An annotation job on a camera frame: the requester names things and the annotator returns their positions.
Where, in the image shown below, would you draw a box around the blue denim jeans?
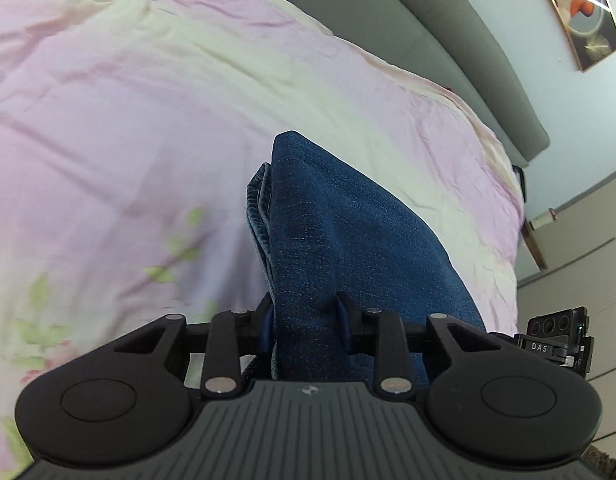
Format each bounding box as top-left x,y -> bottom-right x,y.
246,131 -> 484,382

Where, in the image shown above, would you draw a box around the beige wardrobe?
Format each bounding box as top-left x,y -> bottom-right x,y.
517,175 -> 616,456

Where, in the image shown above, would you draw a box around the white bedside cabinet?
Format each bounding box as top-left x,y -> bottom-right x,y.
513,165 -> 560,273

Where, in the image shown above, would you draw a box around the pink floral bed quilt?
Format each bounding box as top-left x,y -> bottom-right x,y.
0,0 -> 522,479

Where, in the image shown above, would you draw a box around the grey padded headboard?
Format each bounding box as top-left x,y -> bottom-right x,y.
287,0 -> 550,166

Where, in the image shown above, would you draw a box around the orange framed wall painting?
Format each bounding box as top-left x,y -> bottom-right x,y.
552,0 -> 616,72

